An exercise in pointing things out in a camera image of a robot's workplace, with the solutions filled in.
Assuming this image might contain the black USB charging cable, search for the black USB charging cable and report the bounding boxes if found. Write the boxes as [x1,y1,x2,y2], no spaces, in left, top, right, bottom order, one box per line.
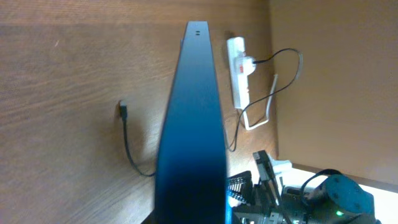
[119,47,304,178]

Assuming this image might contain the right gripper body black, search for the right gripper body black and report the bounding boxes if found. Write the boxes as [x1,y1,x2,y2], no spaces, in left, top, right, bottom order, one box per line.
[231,151,299,223]

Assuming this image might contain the white power strip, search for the white power strip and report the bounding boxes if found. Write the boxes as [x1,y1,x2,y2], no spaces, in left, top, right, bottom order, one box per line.
[226,37,249,109]

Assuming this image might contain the black right camera cable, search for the black right camera cable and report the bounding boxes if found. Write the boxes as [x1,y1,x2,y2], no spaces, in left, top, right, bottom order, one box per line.
[300,169,343,203]

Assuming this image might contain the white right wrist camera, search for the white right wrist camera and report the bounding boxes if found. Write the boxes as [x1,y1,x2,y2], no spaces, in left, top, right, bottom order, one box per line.
[269,157,292,187]

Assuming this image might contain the white power strip cord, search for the white power strip cord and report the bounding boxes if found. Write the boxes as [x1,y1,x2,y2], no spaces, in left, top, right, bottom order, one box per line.
[241,73,279,131]

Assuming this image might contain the blue screen Galaxy smartphone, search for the blue screen Galaxy smartphone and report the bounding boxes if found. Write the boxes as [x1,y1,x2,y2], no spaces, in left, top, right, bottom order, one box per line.
[154,21,227,223]

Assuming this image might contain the white USB charger plug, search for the white USB charger plug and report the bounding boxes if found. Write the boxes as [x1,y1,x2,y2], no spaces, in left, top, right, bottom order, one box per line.
[234,56,256,76]

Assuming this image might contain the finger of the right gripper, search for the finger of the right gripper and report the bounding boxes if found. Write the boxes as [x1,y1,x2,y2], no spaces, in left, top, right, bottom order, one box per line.
[227,170,253,205]

